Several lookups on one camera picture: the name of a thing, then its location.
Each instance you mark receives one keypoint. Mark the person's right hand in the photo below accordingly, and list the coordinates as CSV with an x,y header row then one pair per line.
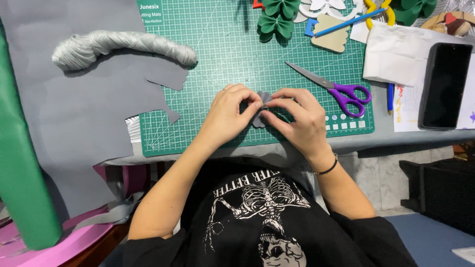
x,y
302,124

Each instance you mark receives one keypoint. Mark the person's left hand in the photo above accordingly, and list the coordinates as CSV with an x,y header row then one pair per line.
x,y
222,117

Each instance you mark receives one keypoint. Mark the grey foam piece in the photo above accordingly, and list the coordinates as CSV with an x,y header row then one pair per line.
x,y
262,109

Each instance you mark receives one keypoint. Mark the green cutting mat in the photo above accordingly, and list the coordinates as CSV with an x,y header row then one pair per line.
x,y
241,70

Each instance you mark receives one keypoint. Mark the blue pen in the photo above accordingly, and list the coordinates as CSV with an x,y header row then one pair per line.
x,y
390,98

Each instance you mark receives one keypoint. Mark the beige foam cutout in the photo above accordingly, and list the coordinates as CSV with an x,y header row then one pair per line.
x,y
331,35

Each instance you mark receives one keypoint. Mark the blue foam cutout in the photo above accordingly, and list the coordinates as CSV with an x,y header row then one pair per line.
x,y
310,28

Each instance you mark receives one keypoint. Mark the person's black printed shirt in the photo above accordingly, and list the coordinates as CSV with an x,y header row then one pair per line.
x,y
267,218

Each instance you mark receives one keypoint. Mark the green foam bow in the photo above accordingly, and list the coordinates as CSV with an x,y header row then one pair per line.
x,y
281,6
413,9
276,26

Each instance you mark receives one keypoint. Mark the paper with coloured marks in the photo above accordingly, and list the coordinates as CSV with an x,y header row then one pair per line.
x,y
408,107

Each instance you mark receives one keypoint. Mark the blue pencil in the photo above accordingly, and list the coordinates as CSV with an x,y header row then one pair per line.
x,y
349,22

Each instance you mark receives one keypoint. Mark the white paper sheet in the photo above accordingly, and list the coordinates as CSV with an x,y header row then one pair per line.
x,y
397,55

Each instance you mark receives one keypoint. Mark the white foam cutout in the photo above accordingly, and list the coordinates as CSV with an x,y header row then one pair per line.
x,y
326,9

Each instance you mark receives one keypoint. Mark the red foam cutout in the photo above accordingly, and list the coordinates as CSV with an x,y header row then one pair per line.
x,y
258,3

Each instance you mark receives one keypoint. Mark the skein of silver thread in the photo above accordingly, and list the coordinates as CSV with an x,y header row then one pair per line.
x,y
122,46

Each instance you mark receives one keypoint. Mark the black smartphone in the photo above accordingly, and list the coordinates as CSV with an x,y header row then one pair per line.
x,y
445,85

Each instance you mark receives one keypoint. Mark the large grey foam sheet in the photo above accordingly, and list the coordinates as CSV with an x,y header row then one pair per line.
x,y
74,111

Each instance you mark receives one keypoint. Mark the black bag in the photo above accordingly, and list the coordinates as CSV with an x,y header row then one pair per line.
x,y
439,193

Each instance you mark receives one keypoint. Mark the brown and red foam figure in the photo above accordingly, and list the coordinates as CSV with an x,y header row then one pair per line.
x,y
451,22

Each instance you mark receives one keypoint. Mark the green foam roll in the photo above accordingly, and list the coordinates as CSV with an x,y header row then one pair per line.
x,y
22,155

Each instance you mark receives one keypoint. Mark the pink foam sheet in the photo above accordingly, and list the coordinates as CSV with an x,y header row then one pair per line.
x,y
55,244

